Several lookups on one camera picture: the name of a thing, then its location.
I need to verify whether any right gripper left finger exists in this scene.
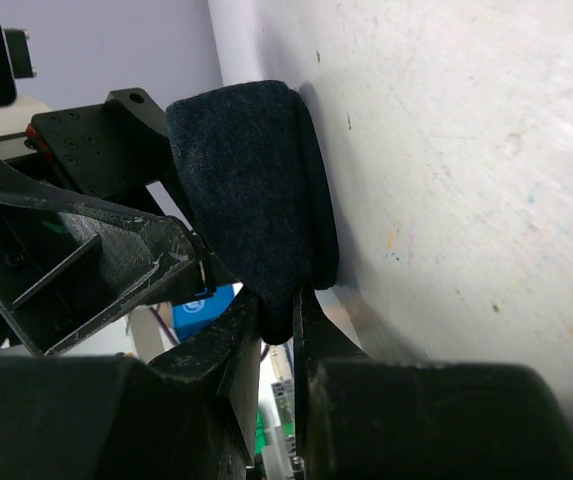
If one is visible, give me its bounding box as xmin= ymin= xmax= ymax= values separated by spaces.
xmin=0 ymin=290 xmax=260 ymax=479

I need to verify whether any navy snowman sock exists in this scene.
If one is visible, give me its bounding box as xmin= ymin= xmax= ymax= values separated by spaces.
xmin=166 ymin=80 xmax=339 ymax=345

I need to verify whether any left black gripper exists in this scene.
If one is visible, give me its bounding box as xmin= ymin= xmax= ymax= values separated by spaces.
xmin=0 ymin=88 xmax=214 ymax=356

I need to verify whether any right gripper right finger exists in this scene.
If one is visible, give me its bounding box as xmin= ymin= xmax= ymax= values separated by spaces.
xmin=293 ymin=286 xmax=573 ymax=479

